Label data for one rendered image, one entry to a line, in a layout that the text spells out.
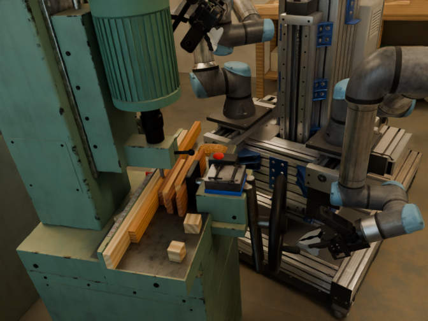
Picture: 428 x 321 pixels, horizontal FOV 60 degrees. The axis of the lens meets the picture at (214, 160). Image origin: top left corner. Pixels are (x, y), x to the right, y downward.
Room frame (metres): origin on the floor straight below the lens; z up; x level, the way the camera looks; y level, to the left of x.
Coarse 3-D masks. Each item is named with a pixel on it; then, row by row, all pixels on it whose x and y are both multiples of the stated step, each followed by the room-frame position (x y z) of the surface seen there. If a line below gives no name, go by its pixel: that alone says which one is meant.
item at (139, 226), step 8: (192, 128) 1.20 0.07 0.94; (200, 128) 1.24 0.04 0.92; (192, 136) 1.15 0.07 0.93; (184, 144) 1.09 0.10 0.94; (192, 144) 1.14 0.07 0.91; (152, 192) 0.83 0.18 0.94; (152, 200) 0.80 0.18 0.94; (144, 208) 0.76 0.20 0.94; (152, 208) 0.78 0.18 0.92; (144, 216) 0.73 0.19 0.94; (152, 216) 0.77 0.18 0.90; (136, 224) 0.70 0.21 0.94; (144, 224) 0.72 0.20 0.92; (136, 232) 0.68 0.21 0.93; (136, 240) 0.68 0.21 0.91
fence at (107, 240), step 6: (180, 132) 1.15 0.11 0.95; (156, 168) 0.93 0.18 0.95; (132, 204) 0.77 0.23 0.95; (126, 216) 0.73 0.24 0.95; (120, 222) 0.70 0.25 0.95; (114, 234) 0.66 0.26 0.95; (108, 240) 0.64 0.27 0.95; (102, 246) 0.62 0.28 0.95; (96, 252) 0.61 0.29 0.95; (102, 252) 0.61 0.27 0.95; (102, 258) 0.60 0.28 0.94; (102, 264) 0.61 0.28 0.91
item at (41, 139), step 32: (0, 0) 0.86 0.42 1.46; (32, 0) 0.86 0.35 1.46; (0, 32) 0.87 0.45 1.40; (32, 32) 0.84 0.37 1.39; (0, 64) 0.88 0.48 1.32; (32, 64) 0.85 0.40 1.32; (0, 96) 0.89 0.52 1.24; (32, 96) 0.86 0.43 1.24; (64, 96) 0.87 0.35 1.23; (0, 128) 0.90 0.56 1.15; (32, 128) 0.87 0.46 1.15; (64, 128) 0.84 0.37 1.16; (32, 160) 0.88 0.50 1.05; (64, 160) 0.85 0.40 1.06; (32, 192) 0.90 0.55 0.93; (64, 192) 0.87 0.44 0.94; (96, 192) 0.87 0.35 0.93; (128, 192) 1.02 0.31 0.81; (64, 224) 0.88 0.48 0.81; (96, 224) 0.84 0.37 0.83
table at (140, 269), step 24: (216, 144) 1.14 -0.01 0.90; (168, 216) 0.77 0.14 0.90; (144, 240) 0.69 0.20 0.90; (168, 240) 0.68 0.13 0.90; (192, 240) 0.67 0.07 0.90; (120, 264) 0.61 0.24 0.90; (144, 264) 0.61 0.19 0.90; (168, 264) 0.60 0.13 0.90; (192, 264) 0.60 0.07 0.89; (144, 288) 0.58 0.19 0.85; (168, 288) 0.56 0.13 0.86
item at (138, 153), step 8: (136, 136) 0.93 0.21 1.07; (144, 136) 0.93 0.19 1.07; (168, 136) 0.91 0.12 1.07; (128, 144) 0.89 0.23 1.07; (136, 144) 0.89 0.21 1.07; (144, 144) 0.88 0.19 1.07; (152, 144) 0.88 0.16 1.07; (160, 144) 0.87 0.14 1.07; (168, 144) 0.87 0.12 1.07; (176, 144) 0.90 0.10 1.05; (128, 152) 0.88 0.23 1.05; (136, 152) 0.87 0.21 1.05; (144, 152) 0.87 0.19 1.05; (152, 152) 0.86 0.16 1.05; (160, 152) 0.85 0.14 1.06; (168, 152) 0.85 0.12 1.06; (128, 160) 0.88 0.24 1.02; (136, 160) 0.88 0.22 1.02; (144, 160) 0.87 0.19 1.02; (152, 160) 0.86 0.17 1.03; (160, 160) 0.86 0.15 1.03; (168, 160) 0.85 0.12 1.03; (176, 160) 0.89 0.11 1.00; (160, 168) 0.86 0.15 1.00; (168, 168) 0.85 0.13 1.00
